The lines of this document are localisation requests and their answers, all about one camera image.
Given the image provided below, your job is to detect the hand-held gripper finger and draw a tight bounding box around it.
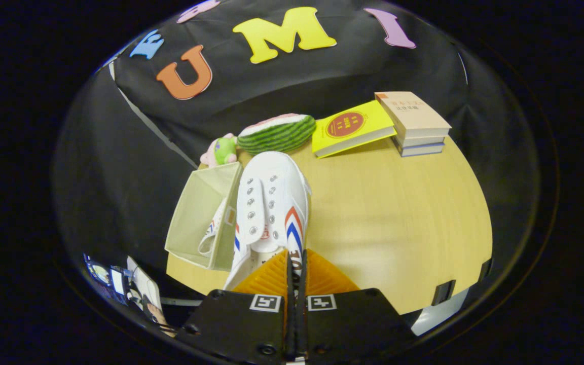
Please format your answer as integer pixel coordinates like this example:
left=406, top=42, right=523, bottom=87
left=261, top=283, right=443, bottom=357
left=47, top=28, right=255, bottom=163
left=175, top=248, right=295, bottom=363
left=297, top=248, right=417, bottom=361

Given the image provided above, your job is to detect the pale green storage box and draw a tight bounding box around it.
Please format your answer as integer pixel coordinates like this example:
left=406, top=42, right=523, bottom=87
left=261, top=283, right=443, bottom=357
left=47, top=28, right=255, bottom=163
left=164, top=162, right=244, bottom=272

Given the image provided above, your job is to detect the white canvas shoe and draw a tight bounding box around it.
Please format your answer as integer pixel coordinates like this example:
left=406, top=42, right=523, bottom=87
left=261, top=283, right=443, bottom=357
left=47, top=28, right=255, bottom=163
left=198, top=200, right=230, bottom=257
left=223, top=151, right=313, bottom=292

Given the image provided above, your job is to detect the black backdrop cloth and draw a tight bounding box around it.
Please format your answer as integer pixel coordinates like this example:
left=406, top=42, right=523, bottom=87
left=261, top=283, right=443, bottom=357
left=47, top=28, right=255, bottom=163
left=54, top=0, right=541, bottom=305

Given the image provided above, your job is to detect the pink plush toy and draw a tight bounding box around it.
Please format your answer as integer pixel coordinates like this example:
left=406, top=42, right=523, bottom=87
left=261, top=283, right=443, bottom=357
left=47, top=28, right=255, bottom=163
left=200, top=133, right=239, bottom=169

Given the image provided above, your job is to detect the watermelon slice plush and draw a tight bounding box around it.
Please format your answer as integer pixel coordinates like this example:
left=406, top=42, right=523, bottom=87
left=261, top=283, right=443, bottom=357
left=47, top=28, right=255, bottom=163
left=237, top=113, right=317, bottom=156

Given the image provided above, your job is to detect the small lit screen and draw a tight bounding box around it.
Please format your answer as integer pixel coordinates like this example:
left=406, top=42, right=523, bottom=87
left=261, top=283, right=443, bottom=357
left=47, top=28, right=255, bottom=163
left=109, top=266, right=127, bottom=297

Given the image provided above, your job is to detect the blue cover book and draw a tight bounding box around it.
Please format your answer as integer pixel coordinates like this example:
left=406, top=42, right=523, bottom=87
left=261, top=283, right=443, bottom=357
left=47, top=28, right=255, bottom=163
left=397, top=142, right=446, bottom=158

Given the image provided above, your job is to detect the yellow book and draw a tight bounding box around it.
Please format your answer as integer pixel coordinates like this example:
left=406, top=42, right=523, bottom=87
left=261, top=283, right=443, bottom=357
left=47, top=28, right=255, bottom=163
left=312, top=99, right=397, bottom=159

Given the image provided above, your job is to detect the grey cover book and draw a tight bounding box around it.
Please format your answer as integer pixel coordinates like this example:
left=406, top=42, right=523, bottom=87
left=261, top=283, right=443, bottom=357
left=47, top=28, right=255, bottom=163
left=392, top=134, right=447, bottom=149

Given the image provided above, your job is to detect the white flat panel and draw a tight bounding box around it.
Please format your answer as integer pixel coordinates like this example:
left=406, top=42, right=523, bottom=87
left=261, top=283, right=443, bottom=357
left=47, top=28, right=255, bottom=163
left=126, top=256, right=163, bottom=311

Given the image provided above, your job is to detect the beige book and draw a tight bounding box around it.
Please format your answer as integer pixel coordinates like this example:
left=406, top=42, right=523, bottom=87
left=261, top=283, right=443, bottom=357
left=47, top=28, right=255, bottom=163
left=375, top=91, right=452, bottom=138

